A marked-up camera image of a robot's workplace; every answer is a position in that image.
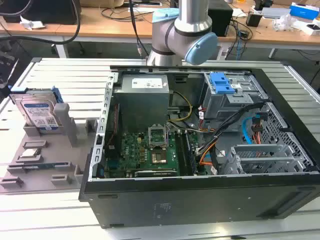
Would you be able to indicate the thin metal locking lever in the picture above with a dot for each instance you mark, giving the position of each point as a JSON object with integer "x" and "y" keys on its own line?
{"x": 168, "y": 130}

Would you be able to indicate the CPU socket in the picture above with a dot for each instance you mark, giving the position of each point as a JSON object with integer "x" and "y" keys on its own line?
{"x": 158, "y": 158}

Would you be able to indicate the RAM stick in slot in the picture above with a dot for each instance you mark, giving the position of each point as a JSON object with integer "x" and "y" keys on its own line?
{"x": 190, "y": 155}

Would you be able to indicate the wooden desk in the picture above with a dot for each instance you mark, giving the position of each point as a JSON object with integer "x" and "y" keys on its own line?
{"x": 105, "y": 27}

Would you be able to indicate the small black adapter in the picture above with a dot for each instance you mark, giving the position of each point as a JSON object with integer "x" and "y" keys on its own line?
{"x": 244, "y": 33}

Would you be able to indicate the grey parts rack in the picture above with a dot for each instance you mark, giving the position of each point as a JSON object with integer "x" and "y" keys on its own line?
{"x": 50, "y": 150}

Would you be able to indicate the grey power supply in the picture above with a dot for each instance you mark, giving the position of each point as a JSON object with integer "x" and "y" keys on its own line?
{"x": 142, "y": 105}

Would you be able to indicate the brown cardboard box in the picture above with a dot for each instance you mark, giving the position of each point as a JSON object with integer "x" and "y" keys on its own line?
{"x": 100, "y": 3}

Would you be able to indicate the black graphics card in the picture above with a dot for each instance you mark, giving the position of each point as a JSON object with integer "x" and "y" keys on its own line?
{"x": 155, "y": 173}

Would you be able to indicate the blue RAM stick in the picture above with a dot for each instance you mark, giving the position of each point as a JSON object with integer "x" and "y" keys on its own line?
{"x": 50, "y": 165}

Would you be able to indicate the white box with phone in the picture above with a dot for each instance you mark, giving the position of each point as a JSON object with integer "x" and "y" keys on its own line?
{"x": 303, "y": 28}

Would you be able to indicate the white tablet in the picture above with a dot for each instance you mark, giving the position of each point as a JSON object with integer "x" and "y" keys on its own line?
{"x": 140, "y": 10}

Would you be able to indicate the grey metal drive cage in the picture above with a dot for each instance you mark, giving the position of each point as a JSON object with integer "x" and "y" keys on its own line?
{"x": 220, "y": 107}

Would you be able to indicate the empty RAM slot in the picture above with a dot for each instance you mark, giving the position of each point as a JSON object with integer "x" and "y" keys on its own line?
{"x": 180, "y": 155}

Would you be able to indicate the hard disk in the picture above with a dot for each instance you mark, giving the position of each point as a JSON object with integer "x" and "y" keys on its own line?
{"x": 37, "y": 110}

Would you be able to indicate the green motherboard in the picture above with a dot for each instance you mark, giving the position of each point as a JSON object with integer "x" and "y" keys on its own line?
{"x": 132, "y": 152}

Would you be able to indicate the black open PC case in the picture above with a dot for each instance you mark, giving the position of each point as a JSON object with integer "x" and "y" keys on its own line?
{"x": 200, "y": 205}

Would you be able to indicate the white power strip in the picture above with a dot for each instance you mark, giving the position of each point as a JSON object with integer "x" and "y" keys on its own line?
{"x": 222, "y": 53}

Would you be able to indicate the grey metal disk bay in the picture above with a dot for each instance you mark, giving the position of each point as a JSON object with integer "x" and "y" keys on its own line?
{"x": 260, "y": 150}

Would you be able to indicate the large black box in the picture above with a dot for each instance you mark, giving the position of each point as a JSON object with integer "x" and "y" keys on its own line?
{"x": 50, "y": 12}

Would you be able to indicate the black speaker box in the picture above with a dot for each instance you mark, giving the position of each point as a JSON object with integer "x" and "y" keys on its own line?
{"x": 221, "y": 22}

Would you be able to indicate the blue plastic latch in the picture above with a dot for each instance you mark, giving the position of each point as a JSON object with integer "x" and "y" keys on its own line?
{"x": 220, "y": 85}

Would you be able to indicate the CPU with silver top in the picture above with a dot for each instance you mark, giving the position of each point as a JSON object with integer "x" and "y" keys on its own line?
{"x": 28, "y": 153}

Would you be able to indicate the flat grey device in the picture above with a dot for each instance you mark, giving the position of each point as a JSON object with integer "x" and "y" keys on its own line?
{"x": 275, "y": 12}

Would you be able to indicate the clear plastic wrap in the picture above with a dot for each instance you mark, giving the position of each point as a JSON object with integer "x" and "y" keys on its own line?
{"x": 282, "y": 23}

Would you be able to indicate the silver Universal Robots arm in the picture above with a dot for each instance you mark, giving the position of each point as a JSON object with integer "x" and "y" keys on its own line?
{"x": 192, "y": 15}

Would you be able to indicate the blue cardboard box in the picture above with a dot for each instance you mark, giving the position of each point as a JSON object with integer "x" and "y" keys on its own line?
{"x": 303, "y": 11}

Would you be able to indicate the crumpled white paper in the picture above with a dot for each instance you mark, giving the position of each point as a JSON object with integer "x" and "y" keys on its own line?
{"x": 32, "y": 23}

